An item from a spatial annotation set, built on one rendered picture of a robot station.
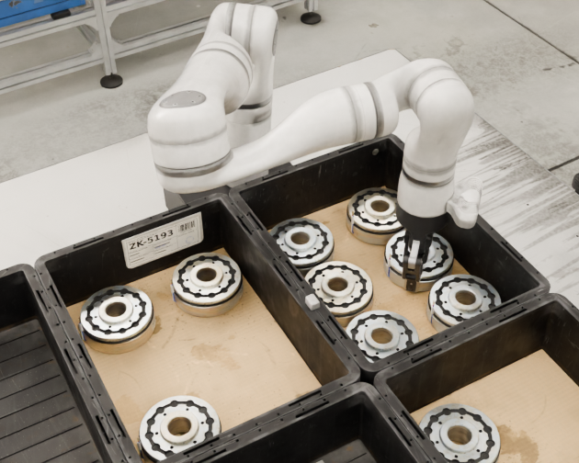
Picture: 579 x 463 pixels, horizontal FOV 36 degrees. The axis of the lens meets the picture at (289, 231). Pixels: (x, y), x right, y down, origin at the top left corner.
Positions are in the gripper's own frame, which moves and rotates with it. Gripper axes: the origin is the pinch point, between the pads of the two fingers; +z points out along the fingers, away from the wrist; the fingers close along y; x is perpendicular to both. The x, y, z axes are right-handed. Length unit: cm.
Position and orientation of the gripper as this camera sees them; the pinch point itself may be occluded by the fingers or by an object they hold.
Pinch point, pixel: (414, 270)
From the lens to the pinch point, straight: 134.8
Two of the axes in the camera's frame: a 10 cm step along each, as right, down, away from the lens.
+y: -2.8, 6.6, -7.0
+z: 0.1, 7.3, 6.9
